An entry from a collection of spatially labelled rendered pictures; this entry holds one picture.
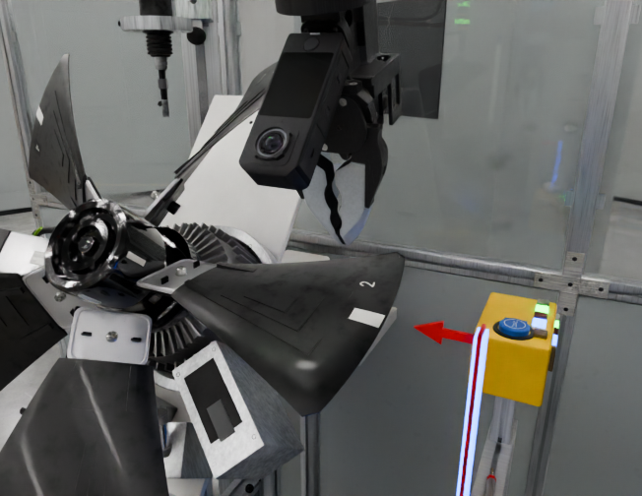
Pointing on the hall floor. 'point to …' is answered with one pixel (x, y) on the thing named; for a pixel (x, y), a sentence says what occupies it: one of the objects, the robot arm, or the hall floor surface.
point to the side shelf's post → (310, 483)
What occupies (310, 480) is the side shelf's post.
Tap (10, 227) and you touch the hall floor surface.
